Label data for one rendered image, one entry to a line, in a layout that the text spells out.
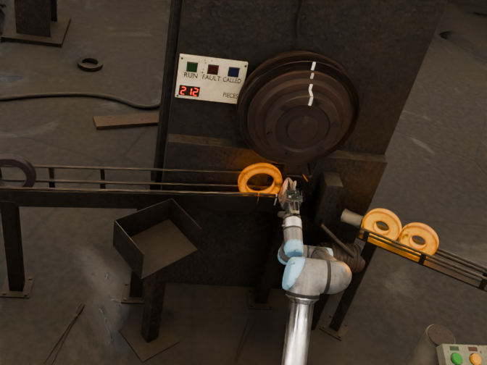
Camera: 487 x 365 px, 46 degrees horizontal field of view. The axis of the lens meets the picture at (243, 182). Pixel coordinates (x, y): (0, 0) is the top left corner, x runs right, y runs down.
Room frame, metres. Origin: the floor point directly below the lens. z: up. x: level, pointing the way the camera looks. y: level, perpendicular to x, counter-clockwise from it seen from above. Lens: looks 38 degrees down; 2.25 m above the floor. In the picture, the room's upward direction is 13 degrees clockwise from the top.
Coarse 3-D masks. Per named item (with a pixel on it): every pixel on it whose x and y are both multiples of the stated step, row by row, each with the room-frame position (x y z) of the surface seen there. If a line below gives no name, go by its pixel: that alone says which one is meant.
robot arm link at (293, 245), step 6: (288, 228) 1.72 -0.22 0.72; (294, 228) 1.72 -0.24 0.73; (300, 228) 1.74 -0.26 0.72; (288, 234) 1.70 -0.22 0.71; (294, 234) 1.70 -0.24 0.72; (300, 234) 1.71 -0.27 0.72; (288, 240) 1.67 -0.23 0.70; (294, 240) 1.67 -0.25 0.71; (300, 240) 1.68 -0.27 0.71; (282, 246) 1.70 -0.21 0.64; (288, 246) 1.65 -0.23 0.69; (294, 246) 1.65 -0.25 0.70; (300, 246) 1.66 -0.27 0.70; (288, 252) 1.64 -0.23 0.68; (294, 252) 1.64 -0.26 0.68; (300, 252) 1.65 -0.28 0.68
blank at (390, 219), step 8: (368, 216) 1.90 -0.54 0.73; (376, 216) 1.89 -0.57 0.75; (384, 216) 1.88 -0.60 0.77; (392, 216) 1.87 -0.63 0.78; (368, 224) 1.90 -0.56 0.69; (392, 224) 1.86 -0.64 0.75; (400, 224) 1.87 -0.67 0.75; (376, 232) 1.88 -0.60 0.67; (384, 232) 1.88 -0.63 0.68; (392, 232) 1.86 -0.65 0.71; (376, 240) 1.87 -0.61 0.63
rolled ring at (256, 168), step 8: (248, 168) 1.92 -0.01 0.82; (256, 168) 1.91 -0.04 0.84; (264, 168) 1.92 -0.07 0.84; (272, 168) 1.93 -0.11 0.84; (240, 176) 1.91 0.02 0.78; (248, 176) 1.90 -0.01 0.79; (272, 176) 1.93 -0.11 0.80; (280, 176) 1.94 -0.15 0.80; (240, 184) 1.90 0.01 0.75; (272, 184) 1.95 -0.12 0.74; (280, 184) 1.94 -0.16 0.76; (256, 192) 1.94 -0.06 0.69; (264, 192) 1.94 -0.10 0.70; (272, 192) 1.93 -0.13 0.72
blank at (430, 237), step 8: (408, 224) 1.87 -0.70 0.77; (416, 224) 1.85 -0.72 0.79; (424, 224) 1.85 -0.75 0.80; (400, 232) 1.85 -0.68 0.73; (408, 232) 1.83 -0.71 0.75; (416, 232) 1.82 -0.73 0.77; (424, 232) 1.81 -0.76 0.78; (432, 232) 1.81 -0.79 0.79; (400, 240) 1.84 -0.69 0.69; (408, 240) 1.83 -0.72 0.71; (432, 240) 1.80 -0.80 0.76; (416, 248) 1.81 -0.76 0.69; (424, 248) 1.80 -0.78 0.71; (432, 248) 1.79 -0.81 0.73; (416, 256) 1.81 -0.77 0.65
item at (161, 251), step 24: (144, 216) 1.65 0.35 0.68; (168, 216) 1.74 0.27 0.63; (120, 240) 1.51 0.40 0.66; (144, 240) 1.60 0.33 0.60; (168, 240) 1.62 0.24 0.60; (192, 240) 1.63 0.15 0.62; (144, 264) 1.48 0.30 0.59; (168, 264) 1.50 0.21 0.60; (144, 312) 1.58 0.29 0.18; (144, 336) 1.57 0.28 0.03; (168, 336) 1.61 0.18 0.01; (144, 360) 1.46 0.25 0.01
